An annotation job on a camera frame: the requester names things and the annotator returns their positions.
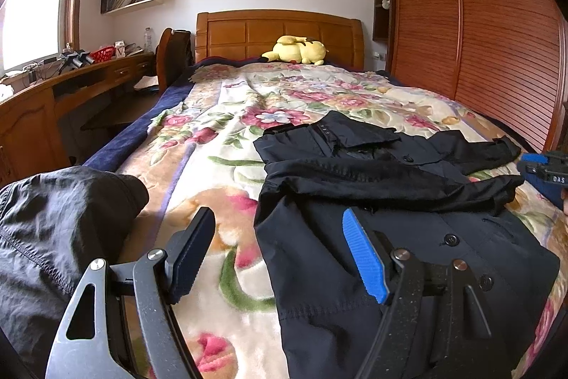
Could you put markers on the wooden bed headboard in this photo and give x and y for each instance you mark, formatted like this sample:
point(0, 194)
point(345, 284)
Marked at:
point(248, 32)

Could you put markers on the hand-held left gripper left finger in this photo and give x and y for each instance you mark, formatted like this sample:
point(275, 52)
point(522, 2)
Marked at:
point(191, 254)

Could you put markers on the red basket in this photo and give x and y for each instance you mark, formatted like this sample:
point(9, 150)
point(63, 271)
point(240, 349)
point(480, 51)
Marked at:
point(103, 54)

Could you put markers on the navy bed sheet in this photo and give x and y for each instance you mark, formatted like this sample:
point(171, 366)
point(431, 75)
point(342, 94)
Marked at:
point(133, 130)

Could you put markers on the blue cloth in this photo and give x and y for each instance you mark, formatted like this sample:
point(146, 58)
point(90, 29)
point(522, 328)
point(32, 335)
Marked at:
point(546, 194)

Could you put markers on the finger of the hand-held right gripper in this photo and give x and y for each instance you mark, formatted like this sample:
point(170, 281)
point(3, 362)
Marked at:
point(531, 160)

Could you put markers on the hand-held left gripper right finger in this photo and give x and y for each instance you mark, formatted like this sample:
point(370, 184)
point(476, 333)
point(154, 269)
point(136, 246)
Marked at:
point(364, 259)

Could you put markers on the black bag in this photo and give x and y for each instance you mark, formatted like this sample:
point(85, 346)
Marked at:
point(182, 48)

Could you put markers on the wooden desk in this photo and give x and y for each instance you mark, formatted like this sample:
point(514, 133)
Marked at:
point(31, 117)

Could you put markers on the wooden slatted wardrobe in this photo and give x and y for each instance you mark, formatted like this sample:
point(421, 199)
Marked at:
point(488, 28)

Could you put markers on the black device on desk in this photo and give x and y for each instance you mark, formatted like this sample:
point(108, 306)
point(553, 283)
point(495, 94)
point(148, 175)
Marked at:
point(75, 59)

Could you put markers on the floral blanket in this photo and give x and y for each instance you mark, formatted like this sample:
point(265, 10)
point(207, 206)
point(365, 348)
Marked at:
point(213, 130)

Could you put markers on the yellow plush toy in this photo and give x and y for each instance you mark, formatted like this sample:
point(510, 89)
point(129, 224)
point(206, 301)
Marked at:
point(293, 49)

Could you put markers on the dark grey jacket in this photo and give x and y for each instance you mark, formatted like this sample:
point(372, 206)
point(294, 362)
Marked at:
point(62, 228)

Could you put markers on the clear plastic bottle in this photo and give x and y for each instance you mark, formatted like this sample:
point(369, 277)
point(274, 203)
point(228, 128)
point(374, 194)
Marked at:
point(147, 40)

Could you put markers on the black shirt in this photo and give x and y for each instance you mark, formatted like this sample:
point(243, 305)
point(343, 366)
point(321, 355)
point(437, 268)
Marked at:
point(355, 192)

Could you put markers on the white carton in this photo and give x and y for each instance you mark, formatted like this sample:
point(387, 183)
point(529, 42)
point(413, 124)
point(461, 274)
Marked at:
point(120, 49)

